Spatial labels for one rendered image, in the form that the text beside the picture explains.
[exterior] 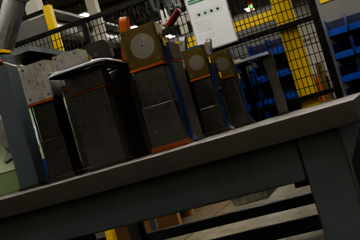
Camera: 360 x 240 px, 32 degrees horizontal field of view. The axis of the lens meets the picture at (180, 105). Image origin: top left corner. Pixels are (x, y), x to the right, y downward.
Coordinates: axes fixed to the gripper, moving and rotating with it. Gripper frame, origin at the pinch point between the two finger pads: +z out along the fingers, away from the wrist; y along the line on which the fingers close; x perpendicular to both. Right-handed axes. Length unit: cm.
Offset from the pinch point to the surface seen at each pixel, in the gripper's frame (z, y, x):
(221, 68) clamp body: 31.6, 20.4, -9.0
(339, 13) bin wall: 0, 79, 184
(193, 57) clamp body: 28, 17, -44
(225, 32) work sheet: 8, 17, 54
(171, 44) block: 27, 21, -86
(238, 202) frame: 78, 33, -110
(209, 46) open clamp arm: 20.5, 17.6, -7.8
